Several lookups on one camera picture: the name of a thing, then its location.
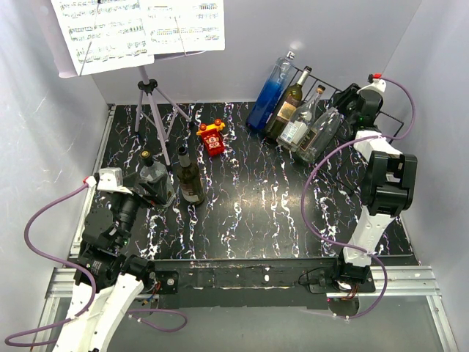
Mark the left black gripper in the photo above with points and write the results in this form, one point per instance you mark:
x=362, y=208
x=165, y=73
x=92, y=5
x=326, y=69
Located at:
x=153, y=196

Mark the clear bottle with blue label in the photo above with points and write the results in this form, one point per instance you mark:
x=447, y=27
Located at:
x=300, y=122

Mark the blue glass bottle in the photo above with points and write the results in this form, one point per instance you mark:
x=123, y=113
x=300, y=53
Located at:
x=270, y=93

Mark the red yellow toy block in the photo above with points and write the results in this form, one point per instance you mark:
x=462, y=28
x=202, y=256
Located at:
x=211, y=137

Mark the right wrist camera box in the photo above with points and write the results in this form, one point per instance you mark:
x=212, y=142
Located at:
x=376, y=84

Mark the dark green wine bottle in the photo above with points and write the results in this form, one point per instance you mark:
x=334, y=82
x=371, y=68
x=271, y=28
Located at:
x=189, y=178

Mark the small clear black-cap bottle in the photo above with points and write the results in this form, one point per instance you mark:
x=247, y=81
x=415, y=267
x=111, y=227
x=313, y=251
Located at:
x=153, y=171

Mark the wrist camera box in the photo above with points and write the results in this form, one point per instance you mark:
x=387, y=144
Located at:
x=376, y=84
x=110, y=179

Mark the right sheet music page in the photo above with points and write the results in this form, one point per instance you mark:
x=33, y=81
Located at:
x=173, y=27

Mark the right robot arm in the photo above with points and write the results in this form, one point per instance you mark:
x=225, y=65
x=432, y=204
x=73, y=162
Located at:
x=386, y=188

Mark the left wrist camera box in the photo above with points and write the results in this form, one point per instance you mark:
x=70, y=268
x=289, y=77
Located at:
x=110, y=179

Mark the left sheet music page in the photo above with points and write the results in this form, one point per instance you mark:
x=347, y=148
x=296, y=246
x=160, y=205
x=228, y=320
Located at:
x=102, y=36

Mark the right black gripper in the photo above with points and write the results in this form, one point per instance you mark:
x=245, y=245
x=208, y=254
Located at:
x=341, y=99

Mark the black wire wine rack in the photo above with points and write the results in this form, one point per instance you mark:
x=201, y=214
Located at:
x=264, y=166

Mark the sheet music page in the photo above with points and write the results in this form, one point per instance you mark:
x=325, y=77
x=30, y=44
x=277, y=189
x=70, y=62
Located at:
x=173, y=27
x=102, y=36

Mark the tall clear bottle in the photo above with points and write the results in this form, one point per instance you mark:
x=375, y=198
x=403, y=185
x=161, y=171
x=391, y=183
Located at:
x=319, y=136

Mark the purple music stand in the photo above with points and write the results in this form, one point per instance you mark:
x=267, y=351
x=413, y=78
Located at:
x=147, y=87

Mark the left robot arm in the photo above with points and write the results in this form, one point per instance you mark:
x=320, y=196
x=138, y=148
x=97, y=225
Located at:
x=99, y=300

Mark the green wine bottle silver neck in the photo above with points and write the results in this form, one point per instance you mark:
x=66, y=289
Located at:
x=286, y=106

